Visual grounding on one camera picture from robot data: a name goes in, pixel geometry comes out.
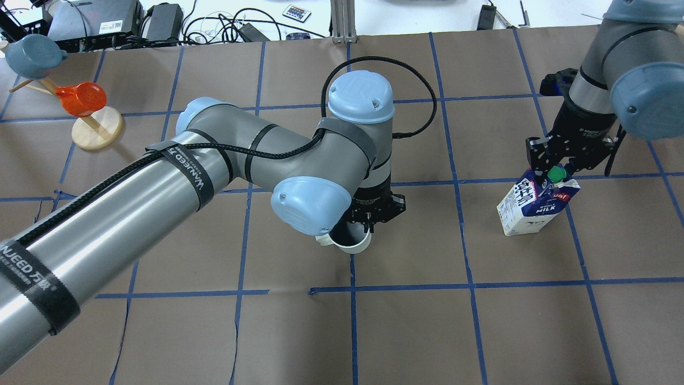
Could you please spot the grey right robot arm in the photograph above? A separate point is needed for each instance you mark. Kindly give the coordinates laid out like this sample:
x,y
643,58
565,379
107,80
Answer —
x,y
630,82

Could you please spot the white ceramic mug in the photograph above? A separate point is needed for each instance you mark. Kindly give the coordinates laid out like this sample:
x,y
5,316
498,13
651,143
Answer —
x,y
349,237

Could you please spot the remote control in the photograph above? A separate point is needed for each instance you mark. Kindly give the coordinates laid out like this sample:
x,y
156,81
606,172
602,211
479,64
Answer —
x,y
296,13

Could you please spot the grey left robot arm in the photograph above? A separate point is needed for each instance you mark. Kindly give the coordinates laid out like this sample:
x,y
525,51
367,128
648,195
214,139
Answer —
x,y
233,292

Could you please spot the grey electronics box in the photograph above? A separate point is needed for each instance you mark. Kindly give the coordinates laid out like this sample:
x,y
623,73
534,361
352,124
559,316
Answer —
x,y
76,19

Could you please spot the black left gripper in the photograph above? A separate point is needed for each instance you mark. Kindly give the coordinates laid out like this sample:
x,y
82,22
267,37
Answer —
x,y
373,194

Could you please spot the blue white milk carton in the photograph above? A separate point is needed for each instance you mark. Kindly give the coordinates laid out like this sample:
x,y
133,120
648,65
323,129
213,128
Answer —
x,y
530,205

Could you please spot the blue-grey cup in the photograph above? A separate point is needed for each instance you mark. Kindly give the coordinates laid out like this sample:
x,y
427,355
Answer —
x,y
34,56

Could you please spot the orange cup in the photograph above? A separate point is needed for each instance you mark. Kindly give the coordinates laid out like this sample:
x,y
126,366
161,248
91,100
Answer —
x,y
82,99

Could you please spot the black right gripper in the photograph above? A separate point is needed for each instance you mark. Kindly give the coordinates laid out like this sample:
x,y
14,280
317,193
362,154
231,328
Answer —
x,y
583,126

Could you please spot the aluminium frame post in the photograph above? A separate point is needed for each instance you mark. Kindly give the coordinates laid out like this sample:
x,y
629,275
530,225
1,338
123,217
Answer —
x,y
343,22

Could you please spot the black power adapter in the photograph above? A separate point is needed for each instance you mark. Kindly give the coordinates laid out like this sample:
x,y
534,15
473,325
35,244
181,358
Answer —
x,y
163,23

